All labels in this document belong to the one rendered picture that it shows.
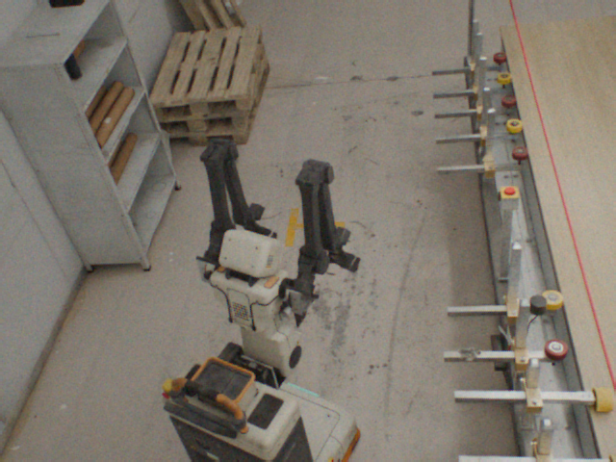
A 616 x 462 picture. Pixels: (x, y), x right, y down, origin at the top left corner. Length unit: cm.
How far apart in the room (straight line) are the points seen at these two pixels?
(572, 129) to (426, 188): 135
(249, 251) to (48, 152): 197
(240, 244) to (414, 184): 252
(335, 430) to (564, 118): 203
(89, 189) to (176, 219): 91
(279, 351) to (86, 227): 206
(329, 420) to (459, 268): 145
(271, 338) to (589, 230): 148
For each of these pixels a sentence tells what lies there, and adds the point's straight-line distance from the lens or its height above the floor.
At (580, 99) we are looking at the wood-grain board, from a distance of 408.
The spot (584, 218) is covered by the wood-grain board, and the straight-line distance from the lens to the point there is 329.
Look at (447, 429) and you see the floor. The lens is 357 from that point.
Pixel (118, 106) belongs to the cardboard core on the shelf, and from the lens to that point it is 452.
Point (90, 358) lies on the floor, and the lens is 431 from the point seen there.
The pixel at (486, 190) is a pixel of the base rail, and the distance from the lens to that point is 372.
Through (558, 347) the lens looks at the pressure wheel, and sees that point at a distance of 276.
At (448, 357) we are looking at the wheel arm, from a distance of 274.
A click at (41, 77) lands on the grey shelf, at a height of 148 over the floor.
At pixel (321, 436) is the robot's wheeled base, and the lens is 326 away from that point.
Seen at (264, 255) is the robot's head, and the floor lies 135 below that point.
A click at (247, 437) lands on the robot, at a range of 269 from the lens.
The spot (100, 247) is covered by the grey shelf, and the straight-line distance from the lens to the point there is 463.
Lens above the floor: 306
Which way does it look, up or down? 42 degrees down
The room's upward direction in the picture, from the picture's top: 11 degrees counter-clockwise
